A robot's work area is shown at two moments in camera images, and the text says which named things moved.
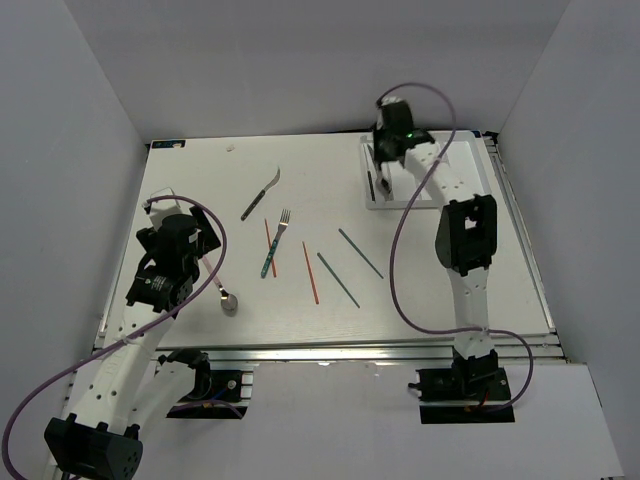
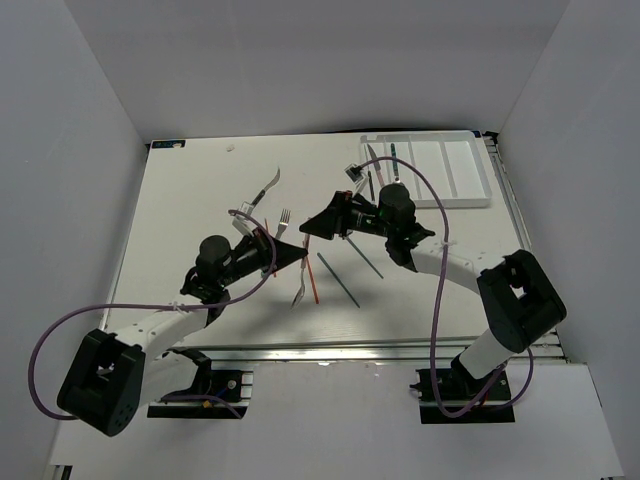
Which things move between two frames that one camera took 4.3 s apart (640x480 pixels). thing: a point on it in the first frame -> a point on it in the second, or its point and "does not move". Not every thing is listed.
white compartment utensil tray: [399, 187] does not move
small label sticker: [168, 144] does not move
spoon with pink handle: [229, 303] -> [301, 292]
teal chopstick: [361, 254] does not move
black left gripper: [207, 240] -> [262, 244]
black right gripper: [377, 156] -> [329, 222]
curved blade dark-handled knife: [260, 196] does not move
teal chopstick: [340, 281] does not move
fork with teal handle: [284, 221] does not move
